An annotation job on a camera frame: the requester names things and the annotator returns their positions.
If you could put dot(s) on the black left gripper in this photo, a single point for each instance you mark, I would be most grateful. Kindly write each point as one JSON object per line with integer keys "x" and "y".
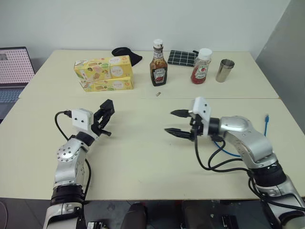
{"x": 95, "y": 126}

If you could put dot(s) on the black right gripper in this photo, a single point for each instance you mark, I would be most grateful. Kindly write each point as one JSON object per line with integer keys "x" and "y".
{"x": 196, "y": 126}

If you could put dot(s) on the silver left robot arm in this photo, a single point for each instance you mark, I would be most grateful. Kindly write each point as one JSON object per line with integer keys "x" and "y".
{"x": 69, "y": 152}

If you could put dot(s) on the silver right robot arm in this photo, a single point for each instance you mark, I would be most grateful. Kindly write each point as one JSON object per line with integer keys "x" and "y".
{"x": 252, "y": 140}

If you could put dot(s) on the yellow printed carton box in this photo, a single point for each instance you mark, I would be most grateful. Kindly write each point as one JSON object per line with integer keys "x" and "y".
{"x": 109, "y": 84}
{"x": 104, "y": 66}

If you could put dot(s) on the red ketchup bottle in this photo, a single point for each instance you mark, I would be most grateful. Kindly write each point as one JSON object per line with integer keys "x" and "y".
{"x": 200, "y": 70}

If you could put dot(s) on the dark brown sauce bottle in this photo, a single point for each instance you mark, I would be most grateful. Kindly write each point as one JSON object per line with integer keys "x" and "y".
{"x": 158, "y": 69}

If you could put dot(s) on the black grid pattern mat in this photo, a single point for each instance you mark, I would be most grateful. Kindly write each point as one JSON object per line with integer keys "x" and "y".
{"x": 182, "y": 58}

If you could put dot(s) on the stainless steel cup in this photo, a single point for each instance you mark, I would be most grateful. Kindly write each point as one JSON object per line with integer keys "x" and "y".
{"x": 225, "y": 71}

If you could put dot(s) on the black cloth pouch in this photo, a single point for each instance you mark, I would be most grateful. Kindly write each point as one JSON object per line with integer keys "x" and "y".
{"x": 128, "y": 54}

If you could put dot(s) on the dark rounded shape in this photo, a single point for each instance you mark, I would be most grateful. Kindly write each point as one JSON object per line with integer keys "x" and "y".
{"x": 133, "y": 215}

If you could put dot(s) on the open grey laptop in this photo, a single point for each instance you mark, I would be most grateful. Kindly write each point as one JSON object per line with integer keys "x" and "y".
{"x": 13, "y": 69}

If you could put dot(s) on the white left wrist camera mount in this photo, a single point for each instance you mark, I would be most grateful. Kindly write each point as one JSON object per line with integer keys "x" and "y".
{"x": 81, "y": 119}

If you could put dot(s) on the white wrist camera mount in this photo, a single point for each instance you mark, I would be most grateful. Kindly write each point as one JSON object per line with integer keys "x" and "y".
{"x": 202, "y": 106}
{"x": 81, "y": 119}

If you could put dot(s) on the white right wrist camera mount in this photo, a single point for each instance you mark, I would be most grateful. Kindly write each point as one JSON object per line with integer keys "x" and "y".
{"x": 202, "y": 106}

